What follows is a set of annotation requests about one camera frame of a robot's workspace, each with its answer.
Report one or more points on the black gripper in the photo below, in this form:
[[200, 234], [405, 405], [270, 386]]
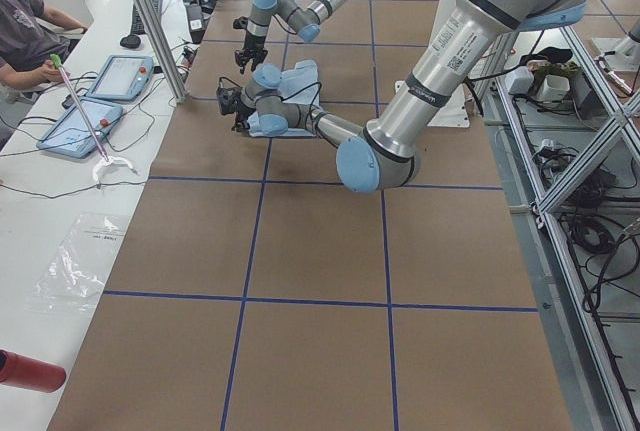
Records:
[[240, 116], [251, 46]]

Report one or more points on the light blue button shirt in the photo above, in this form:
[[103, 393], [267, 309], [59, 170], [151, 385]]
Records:
[[298, 86]]

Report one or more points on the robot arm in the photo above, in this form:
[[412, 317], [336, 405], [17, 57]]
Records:
[[304, 22], [382, 153]]

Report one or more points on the black computer mouse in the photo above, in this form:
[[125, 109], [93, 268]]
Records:
[[131, 41]]

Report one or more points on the far blue teach pendant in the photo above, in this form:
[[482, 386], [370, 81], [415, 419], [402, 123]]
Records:
[[122, 78]]

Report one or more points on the blue teach pendant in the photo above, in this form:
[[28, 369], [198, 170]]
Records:
[[70, 136], [122, 78]]

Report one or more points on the near blue teach pendant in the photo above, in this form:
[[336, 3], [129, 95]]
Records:
[[70, 136]]

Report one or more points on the reacher grabber stick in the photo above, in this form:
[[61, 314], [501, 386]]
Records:
[[106, 160]]

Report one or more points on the seated person grey shirt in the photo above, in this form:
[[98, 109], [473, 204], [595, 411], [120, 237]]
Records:
[[26, 45]]

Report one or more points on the clear plastic bag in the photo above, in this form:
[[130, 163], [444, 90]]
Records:
[[77, 274]]

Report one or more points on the white power adapter box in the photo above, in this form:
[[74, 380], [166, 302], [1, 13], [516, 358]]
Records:
[[519, 81]]

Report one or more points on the red cylinder bottle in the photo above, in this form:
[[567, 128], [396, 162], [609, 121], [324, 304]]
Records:
[[27, 373]]

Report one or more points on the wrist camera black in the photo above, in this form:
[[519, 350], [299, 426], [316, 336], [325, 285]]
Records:
[[240, 23], [228, 96]]

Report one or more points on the aluminium frame post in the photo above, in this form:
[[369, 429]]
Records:
[[161, 48]]

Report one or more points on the aluminium side frame rail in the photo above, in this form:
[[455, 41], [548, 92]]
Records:
[[572, 176]]

